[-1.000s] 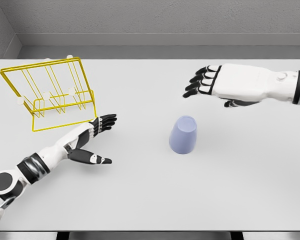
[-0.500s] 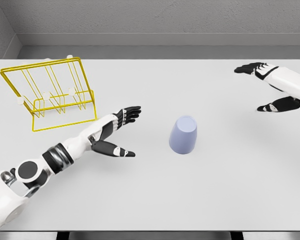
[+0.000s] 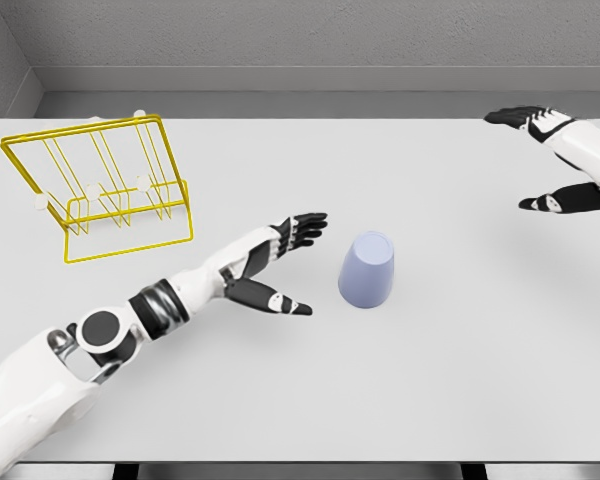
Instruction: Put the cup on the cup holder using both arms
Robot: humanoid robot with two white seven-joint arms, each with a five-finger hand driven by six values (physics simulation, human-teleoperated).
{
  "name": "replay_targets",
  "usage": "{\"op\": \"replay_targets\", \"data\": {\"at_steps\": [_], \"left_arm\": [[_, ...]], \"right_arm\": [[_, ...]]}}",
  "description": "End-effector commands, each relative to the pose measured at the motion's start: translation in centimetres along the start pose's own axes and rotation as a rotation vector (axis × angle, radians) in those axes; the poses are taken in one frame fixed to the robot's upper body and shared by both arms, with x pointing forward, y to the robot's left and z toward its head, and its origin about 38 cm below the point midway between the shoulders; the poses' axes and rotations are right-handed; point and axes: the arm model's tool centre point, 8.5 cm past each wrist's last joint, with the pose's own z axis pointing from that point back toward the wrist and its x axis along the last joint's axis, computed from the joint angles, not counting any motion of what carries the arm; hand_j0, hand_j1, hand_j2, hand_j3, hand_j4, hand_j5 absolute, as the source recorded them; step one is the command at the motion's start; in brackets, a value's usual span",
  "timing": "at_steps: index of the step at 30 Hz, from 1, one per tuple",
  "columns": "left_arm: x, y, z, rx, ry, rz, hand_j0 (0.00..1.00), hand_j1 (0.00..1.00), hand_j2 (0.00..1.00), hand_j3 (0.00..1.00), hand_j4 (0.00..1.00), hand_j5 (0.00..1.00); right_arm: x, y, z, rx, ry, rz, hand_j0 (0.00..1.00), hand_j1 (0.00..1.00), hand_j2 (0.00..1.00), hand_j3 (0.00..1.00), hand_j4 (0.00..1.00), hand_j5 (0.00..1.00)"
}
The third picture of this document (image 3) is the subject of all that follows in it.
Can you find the lavender plastic cup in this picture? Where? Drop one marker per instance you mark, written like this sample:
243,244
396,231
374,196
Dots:
366,270

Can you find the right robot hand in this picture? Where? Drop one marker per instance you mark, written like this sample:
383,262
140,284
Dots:
577,145

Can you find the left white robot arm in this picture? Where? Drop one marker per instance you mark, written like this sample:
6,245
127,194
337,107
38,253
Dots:
70,360

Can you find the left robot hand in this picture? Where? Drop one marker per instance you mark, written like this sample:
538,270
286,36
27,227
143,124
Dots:
252,260

